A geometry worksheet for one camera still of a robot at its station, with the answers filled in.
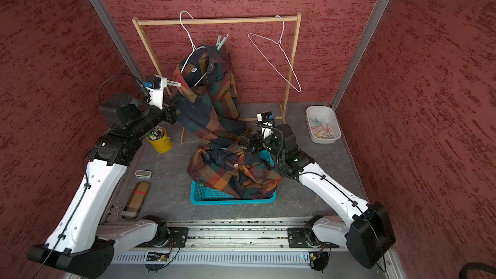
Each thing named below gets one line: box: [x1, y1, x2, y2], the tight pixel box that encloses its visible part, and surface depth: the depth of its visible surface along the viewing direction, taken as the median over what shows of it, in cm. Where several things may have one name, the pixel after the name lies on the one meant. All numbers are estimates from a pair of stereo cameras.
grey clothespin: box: [215, 32, 230, 52], surface depth 74 cm
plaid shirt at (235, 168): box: [186, 142, 283, 199], surface depth 81 cm
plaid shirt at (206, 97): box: [173, 44, 247, 148], surface depth 72 cm
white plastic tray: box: [305, 105, 342, 145], surface depth 112 cm
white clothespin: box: [166, 80, 182, 88], surface depth 60 cm
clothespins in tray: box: [308, 117, 335, 139], surface depth 110 cm
